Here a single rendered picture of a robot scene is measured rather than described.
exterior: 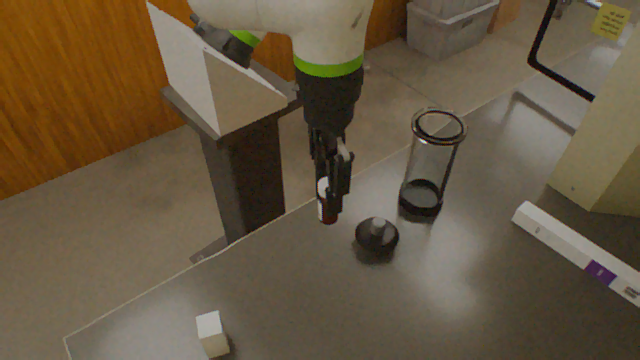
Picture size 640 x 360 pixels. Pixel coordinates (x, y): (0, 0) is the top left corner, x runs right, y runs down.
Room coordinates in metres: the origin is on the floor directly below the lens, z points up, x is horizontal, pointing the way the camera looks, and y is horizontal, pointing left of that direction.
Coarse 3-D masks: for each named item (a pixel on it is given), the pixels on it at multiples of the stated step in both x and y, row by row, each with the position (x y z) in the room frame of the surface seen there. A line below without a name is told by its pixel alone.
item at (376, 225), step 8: (360, 224) 0.55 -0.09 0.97; (368, 224) 0.55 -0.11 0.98; (376, 224) 0.53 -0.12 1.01; (384, 224) 0.53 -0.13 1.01; (392, 224) 0.55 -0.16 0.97; (360, 232) 0.53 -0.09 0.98; (368, 232) 0.53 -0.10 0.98; (376, 232) 0.52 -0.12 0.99; (384, 232) 0.53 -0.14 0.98; (392, 232) 0.53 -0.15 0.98; (360, 240) 0.51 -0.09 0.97; (368, 240) 0.51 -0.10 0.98; (376, 240) 0.51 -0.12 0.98; (384, 240) 0.51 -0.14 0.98; (392, 240) 0.51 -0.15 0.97; (368, 248) 0.50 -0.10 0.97; (376, 248) 0.49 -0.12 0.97; (384, 248) 0.49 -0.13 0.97; (392, 248) 0.50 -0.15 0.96
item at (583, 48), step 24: (576, 0) 1.10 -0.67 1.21; (600, 0) 1.05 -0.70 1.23; (624, 0) 1.01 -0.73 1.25; (552, 24) 1.14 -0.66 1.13; (576, 24) 1.08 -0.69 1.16; (600, 24) 1.03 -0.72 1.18; (624, 24) 0.98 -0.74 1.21; (552, 48) 1.11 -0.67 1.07; (576, 48) 1.05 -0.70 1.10; (600, 48) 1.00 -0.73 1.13; (576, 72) 1.03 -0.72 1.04; (600, 72) 0.98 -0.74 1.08
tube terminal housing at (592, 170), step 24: (624, 48) 0.70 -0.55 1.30; (624, 72) 0.68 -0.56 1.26; (600, 96) 0.70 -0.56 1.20; (624, 96) 0.67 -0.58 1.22; (600, 120) 0.68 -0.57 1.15; (624, 120) 0.65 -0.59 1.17; (576, 144) 0.69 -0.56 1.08; (600, 144) 0.66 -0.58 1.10; (624, 144) 0.63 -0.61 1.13; (576, 168) 0.67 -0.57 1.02; (600, 168) 0.64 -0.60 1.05; (624, 168) 0.61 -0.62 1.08; (576, 192) 0.65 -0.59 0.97; (600, 192) 0.62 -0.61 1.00; (624, 192) 0.61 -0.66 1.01
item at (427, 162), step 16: (416, 112) 0.68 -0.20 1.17; (432, 112) 0.69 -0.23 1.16; (448, 112) 0.68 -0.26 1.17; (416, 128) 0.63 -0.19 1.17; (432, 128) 0.69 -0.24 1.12; (448, 128) 0.68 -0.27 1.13; (464, 128) 0.63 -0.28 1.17; (416, 144) 0.63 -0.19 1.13; (416, 160) 0.62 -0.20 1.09; (432, 160) 0.60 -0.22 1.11; (448, 160) 0.61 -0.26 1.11; (416, 176) 0.62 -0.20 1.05; (432, 176) 0.60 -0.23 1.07; (416, 192) 0.61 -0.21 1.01; (432, 192) 0.60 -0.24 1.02
